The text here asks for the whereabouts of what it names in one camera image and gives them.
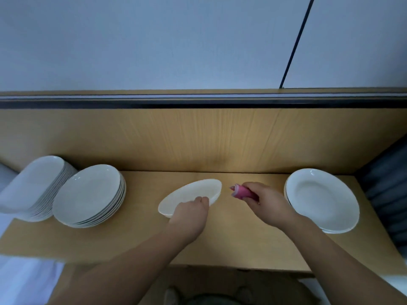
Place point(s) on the person's right hand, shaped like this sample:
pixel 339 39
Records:
pixel 273 205

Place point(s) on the person's left hand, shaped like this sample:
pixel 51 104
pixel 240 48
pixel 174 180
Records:
pixel 189 219

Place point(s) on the white glossy round plate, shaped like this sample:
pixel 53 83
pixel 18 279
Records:
pixel 191 192

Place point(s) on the pink cleaning cloth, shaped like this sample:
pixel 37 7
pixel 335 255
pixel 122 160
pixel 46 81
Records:
pixel 241 192

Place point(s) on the stack of white round plates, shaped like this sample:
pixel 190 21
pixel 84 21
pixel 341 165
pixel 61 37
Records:
pixel 324 198

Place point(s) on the pile of white round plates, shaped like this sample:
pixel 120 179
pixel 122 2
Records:
pixel 86 193

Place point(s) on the pile of white oblong plates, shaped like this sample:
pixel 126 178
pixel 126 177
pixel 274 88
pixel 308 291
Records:
pixel 32 184

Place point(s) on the person's left forearm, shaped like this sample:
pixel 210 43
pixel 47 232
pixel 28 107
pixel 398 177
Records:
pixel 117 276

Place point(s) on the person's right forearm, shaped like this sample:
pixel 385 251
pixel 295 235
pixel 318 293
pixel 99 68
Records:
pixel 346 267

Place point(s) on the grey curtain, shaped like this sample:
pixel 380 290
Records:
pixel 388 193

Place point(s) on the white bed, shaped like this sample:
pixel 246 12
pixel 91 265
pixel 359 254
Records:
pixel 28 279

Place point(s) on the grey upholstered headboard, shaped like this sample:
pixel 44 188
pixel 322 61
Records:
pixel 6 176

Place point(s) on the black wall rail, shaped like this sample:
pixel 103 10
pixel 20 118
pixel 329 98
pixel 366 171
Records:
pixel 191 101

